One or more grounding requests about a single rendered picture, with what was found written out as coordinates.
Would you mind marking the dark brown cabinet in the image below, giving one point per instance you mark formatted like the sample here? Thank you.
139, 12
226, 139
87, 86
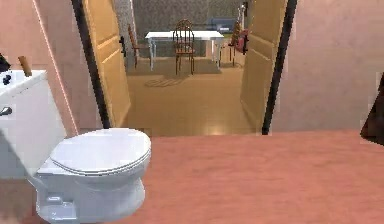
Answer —
375, 116

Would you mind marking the yellow wooden room door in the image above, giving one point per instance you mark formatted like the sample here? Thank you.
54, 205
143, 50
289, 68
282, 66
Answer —
108, 63

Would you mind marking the blue grey sofa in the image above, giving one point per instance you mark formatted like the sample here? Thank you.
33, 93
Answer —
222, 24

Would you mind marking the brown wooden chair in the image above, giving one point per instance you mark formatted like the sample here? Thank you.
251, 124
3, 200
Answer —
237, 41
183, 45
135, 46

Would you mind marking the white toilet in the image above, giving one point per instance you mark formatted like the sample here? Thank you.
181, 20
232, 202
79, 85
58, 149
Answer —
96, 156

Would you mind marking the small black round object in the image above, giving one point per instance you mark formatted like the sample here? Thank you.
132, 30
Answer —
6, 79

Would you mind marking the white dining table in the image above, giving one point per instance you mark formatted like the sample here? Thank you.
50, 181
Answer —
185, 35

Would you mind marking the brown cardboard roll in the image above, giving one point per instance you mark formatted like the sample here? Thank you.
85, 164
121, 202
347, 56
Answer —
25, 65

